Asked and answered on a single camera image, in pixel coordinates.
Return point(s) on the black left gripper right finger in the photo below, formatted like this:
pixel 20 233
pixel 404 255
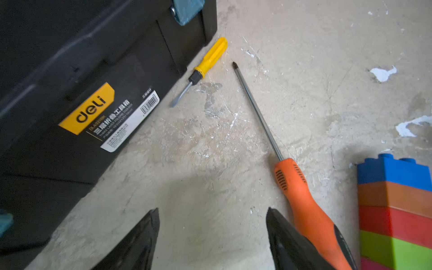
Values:
pixel 290 250

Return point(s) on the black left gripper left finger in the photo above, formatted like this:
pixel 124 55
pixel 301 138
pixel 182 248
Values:
pixel 136 250

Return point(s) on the magenta lego brick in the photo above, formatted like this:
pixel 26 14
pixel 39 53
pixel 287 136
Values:
pixel 368 264

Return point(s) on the lime green lego brick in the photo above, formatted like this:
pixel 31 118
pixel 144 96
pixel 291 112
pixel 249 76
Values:
pixel 395 253

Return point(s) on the red square lego brick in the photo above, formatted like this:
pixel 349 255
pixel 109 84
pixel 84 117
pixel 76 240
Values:
pixel 398 224

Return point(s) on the brown lego brick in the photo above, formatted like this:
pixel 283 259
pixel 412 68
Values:
pixel 397 196

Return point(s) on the dark blue lego brick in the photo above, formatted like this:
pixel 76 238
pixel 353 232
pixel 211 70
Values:
pixel 404 171

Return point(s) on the black deli toolbox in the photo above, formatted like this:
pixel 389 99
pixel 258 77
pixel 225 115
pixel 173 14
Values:
pixel 78 78

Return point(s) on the orange black handled screwdriver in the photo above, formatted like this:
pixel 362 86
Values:
pixel 309 218

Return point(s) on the small yellow handled screwdriver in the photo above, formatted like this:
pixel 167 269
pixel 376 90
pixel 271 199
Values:
pixel 208 61

